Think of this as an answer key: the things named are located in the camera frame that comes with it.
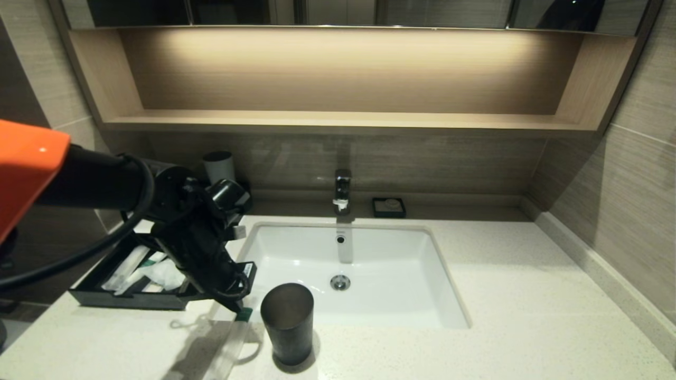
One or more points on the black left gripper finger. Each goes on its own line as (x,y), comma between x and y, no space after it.
(228,302)
(240,303)

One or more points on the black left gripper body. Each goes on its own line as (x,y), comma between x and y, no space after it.
(206,253)

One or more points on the black box drawer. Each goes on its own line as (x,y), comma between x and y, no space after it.
(132,301)

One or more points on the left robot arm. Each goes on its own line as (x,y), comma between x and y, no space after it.
(84,179)

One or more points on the white crumpled pouch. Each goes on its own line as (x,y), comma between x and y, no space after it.
(166,277)

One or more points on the dark metal tumbler cup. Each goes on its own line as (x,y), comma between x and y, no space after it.
(288,327)

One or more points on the grey white cup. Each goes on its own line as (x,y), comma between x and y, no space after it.
(219,166)

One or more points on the chrome sink drain plug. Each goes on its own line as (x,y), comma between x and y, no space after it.
(340,282)

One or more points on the chrome faucet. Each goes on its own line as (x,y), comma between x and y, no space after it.
(342,190)

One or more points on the white ceramic sink basin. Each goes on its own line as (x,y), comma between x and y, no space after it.
(396,274)

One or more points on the black soap dish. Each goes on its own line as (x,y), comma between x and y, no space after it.
(377,211)

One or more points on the beige soap bar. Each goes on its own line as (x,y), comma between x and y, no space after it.
(391,203)

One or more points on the mirror cabinet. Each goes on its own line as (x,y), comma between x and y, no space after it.
(422,13)

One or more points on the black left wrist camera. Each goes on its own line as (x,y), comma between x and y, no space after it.
(227,195)

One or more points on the wooden wall shelf niche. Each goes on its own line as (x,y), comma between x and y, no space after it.
(338,74)

